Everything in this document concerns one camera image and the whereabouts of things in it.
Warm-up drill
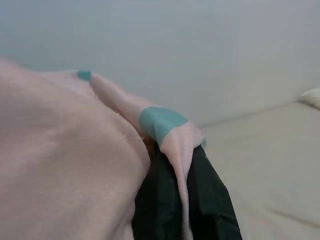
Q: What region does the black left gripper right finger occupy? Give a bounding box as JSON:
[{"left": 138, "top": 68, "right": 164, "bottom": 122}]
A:
[{"left": 187, "top": 145, "right": 243, "bottom": 240}]

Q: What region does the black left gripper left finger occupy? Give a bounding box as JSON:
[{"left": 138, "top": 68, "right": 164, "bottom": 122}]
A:
[{"left": 131, "top": 146, "right": 183, "bottom": 240}]

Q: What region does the pink dotted pillow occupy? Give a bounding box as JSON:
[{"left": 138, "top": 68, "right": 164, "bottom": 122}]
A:
[{"left": 0, "top": 56, "right": 208, "bottom": 240}]

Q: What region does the bed with beige sheet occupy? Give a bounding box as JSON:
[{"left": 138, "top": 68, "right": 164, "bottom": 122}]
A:
[{"left": 199, "top": 99, "right": 320, "bottom": 240}]

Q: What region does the cream cartoon print blanket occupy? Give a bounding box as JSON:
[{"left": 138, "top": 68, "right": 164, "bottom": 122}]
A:
[{"left": 299, "top": 87, "right": 320, "bottom": 110}]

